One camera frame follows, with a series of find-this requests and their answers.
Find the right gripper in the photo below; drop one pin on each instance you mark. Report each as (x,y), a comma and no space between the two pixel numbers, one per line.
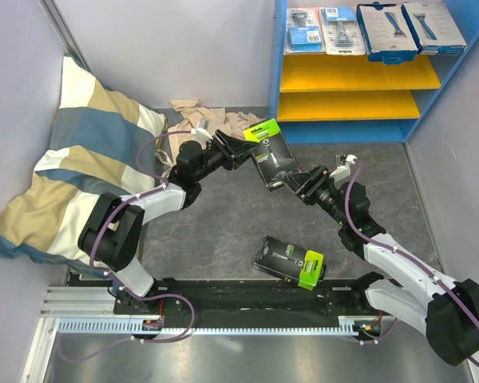
(306,183)

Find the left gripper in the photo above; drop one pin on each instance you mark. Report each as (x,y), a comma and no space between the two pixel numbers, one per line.
(236,147)

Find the blue blister razor pack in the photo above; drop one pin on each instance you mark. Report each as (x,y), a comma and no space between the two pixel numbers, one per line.
(303,31)

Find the clear blister razor pack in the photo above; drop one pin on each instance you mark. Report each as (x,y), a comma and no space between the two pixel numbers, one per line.
(341,32)

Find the white box blue razor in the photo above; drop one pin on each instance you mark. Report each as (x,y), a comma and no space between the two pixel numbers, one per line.
(385,33)

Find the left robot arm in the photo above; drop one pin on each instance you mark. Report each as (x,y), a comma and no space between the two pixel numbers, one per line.
(113,229)

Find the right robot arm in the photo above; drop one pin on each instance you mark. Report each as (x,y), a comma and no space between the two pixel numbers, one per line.
(441,308)

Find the blue shelf unit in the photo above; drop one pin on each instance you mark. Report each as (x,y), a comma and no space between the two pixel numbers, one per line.
(323,99)

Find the beige cloth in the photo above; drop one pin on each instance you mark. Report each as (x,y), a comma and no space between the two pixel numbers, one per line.
(189,112)

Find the patchwork pillow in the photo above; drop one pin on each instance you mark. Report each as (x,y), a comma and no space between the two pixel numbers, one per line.
(99,143)

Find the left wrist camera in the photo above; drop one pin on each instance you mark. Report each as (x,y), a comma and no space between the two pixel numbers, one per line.
(203,129)

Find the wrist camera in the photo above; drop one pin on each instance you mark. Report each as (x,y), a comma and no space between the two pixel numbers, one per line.
(203,129)
(343,167)

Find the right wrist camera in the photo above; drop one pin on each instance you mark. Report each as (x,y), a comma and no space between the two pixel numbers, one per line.
(343,167)

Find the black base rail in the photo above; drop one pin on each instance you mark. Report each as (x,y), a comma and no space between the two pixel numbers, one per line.
(250,303)

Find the slotted cable duct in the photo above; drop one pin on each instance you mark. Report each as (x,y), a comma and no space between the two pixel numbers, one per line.
(345,327)

